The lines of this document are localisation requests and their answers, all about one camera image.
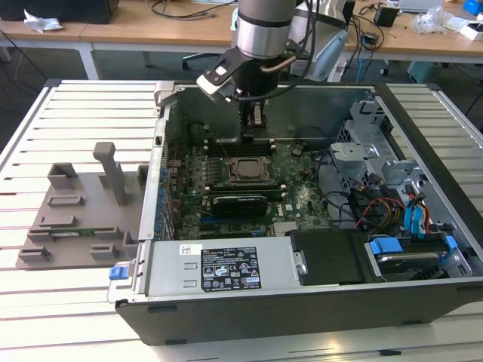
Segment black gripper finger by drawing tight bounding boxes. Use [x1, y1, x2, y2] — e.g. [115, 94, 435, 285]
[241, 100, 269, 140]

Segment metal socket cover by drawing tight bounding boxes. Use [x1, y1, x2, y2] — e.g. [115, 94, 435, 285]
[227, 157, 272, 183]

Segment CPU socket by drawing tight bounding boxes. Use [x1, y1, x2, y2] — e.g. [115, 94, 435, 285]
[225, 156, 275, 185]

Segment black graphics card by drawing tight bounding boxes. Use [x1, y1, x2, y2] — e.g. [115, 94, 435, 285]
[211, 194, 269, 218]

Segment green motherboard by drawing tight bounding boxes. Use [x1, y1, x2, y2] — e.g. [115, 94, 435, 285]
[165, 141, 333, 241]

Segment black tower box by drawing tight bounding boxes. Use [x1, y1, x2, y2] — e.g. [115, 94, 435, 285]
[341, 0, 355, 27]

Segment silver chipset heatsink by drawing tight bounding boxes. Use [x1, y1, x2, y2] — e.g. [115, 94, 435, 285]
[273, 221, 297, 237]

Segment silver metal drive cage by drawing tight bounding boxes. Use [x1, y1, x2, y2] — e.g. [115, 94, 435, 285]
[327, 96, 429, 197]

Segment small black box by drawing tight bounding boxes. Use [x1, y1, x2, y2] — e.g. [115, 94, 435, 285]
[373, 5, 399, 28]

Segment long wooden desk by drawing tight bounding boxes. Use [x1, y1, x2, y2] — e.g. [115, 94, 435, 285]
[0, 3, 483, 80]

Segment teal storage box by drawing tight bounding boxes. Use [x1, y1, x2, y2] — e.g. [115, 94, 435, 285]
[407, 60, 441, 86]

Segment silver power supply unit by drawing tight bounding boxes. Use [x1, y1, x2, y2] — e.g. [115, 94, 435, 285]
[145, 239, 303, 297]

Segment grey parts rack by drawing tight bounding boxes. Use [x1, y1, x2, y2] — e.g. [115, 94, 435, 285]
[14, 141, 152, 271]

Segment grey laptop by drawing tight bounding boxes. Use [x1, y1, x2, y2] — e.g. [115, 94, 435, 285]
[398, 0, 445, 12]

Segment clear plastic bag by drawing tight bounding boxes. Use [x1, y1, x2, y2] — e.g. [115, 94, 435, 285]
[409, 5, 461, 35]

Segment hard disk in blue carrier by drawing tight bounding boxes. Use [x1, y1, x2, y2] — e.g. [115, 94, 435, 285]
[364, 233, 472, 282]

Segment black open PC case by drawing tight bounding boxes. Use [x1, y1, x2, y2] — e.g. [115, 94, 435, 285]
[109, 81, 483, 346]

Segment blue case latch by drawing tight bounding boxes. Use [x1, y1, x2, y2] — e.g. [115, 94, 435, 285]
[108, 265, 130, 282]

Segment green RAM stick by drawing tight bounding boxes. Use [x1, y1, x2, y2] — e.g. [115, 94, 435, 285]
[51, 230, 114, 241]

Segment black desktop box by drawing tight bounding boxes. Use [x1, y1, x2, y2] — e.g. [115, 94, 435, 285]
[0, 0, 120, 26]

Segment white cardboard box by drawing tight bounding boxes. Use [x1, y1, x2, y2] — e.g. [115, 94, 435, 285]
[458, 20, 483, 42]

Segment crumpled white paper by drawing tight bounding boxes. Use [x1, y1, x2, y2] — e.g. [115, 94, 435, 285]
[23, 9, 65, 33]

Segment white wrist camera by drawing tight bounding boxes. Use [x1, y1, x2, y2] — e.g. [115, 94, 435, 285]
[195, 48, 245, 102]

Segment thick black cable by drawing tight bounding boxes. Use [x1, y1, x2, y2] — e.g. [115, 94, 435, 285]
[316, 149, 363, 227]

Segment orange yellow power wires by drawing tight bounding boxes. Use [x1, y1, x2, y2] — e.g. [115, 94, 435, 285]
[354, 198, 407, 231]

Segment blue flat wire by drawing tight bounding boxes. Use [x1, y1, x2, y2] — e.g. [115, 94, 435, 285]
[404, 192, 427, 242]

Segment red wire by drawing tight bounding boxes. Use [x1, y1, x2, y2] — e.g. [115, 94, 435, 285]
[421, 201, 434, 237]

